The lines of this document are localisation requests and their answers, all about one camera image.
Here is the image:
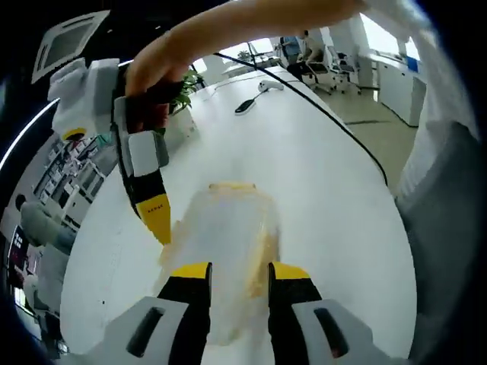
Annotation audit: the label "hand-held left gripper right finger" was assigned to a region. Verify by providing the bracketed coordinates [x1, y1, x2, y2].
[267, 261, 386, 365]

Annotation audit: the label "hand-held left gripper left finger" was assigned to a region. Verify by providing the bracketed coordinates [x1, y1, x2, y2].
[99, 261, 213, 365]

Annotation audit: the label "clear plastic bag with bread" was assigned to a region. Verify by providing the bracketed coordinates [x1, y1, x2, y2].
[158, 182, 283, 348]

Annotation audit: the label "person's right hand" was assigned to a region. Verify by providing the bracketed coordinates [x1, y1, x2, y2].
[124, 31, 192, 133]

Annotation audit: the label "ceiling air conditioner vent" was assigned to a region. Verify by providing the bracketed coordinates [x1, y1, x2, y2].
[30, 10, 112, 85]

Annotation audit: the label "white plant pot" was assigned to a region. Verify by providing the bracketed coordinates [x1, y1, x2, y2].
[166, 105, 199, 142]

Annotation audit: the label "green potted plant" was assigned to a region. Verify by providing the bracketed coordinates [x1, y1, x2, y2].
[169, 69, 207, 116]

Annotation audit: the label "storage shelves with boxes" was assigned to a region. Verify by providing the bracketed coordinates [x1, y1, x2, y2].
[32, 129, 116, 230]

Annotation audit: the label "curved ceiling light strip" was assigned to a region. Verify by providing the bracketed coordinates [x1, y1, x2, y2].
[0, 101, 59, 170]

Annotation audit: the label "red-lit computer monitor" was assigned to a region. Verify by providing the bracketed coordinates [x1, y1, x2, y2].
[8, 224, 30, 275]

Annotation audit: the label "white handheld device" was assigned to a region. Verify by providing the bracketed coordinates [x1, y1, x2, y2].
[257, 80, 285, 93]

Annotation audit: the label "grey mesh office chair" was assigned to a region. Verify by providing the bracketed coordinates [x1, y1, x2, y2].
[394, 120, 482, 246]

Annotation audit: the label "white mesh office chair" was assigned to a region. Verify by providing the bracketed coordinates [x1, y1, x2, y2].
[303, 44, 333, 93]
[329, 46, 363, 95]

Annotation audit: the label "white low cabinet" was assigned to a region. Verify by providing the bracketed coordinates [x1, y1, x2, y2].
[357, 49, 428, 129]

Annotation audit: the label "person's white shirt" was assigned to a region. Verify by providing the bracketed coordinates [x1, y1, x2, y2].
[357, 0, 481, 197]

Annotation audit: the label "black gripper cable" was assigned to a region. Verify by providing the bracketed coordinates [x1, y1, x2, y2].
[212, 51, 390, 188]

